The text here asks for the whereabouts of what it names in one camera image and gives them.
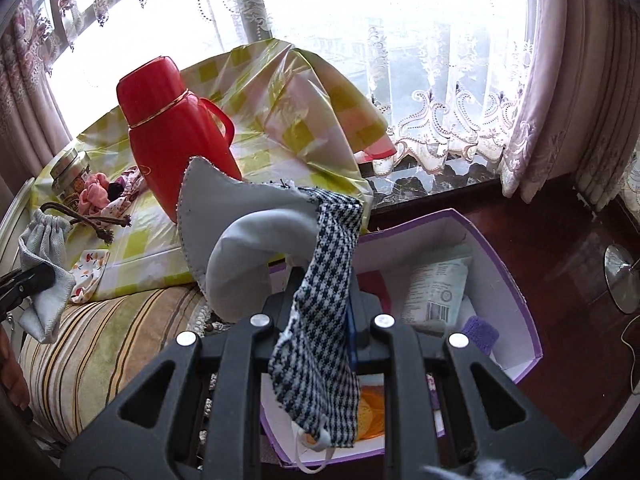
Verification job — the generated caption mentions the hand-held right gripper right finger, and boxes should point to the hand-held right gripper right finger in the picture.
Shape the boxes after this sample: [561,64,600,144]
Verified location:
[346,285,586,480]

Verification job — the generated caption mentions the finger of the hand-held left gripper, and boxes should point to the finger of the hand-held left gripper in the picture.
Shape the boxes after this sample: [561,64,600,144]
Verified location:
[0,262,56,318]

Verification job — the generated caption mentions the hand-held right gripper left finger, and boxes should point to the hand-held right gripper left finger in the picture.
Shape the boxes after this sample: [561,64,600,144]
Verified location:
[60,267,301,480]

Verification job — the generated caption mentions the houndstooth face mask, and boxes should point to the houndstooth face mask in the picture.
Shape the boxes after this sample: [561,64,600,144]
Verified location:
[177,156,366,478]

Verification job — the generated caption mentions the grey drawstring pouch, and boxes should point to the grey drawstring pouch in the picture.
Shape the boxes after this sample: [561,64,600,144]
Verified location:
[17,201,133,345]

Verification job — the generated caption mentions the green tissue pack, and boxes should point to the green tissue pack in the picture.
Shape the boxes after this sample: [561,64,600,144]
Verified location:
[402,256,473,326]

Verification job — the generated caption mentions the purple sponge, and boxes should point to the purple sponge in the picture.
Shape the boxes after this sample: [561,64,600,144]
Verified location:
[460,316,501,358]

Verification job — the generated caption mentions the purple white cardboard box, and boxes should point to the purple white cardboard box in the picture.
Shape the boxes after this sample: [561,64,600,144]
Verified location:
[257,208,544,468]

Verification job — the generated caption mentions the white floral cloth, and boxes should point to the white floral cloth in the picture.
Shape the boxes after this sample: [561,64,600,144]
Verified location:
[70,249,112,305]

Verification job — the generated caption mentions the orange mesh cloth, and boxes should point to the orange mesh cloth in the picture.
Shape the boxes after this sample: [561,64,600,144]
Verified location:
[357,385,386,441]

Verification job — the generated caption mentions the striped cushion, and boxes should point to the striped cushion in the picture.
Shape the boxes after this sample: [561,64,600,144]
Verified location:
[17,282,226,443]

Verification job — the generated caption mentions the pink scrunchie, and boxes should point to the pink scrunchie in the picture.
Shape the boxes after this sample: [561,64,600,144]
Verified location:
[80,172,113,208]

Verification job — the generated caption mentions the metal tin jar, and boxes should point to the metal tin jar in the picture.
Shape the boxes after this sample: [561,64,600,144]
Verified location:
[50,149,93,213]

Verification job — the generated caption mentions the floral scrunchie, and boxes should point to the floral scrunchie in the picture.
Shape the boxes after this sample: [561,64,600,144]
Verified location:
[102,166,148,216]

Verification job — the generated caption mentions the dark marble window sill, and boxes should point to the dark marble window sill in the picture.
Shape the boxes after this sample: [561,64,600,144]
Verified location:
[360,152,506,206]

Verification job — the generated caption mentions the yellow checkered plastic tablecloth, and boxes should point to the yellow checkered plastic tablecloth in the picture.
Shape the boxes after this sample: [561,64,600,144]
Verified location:
[30,37,396,306]

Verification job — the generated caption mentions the red thermos jug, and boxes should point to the red thermos jug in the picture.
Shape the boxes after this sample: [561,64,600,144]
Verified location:
[116,56,243,223]

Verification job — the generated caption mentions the red plastic object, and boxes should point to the red plastic object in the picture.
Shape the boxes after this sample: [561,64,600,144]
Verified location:
[356,135,397,163]

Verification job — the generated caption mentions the pink drape curtain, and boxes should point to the pink drape curtain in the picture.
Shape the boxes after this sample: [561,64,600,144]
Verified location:
[0,0,71,186]
[500,0,640,211]

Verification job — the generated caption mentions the white lace sheer curtain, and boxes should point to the white lace sheer curtain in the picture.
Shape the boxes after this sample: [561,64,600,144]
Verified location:
[190,0,531,176]

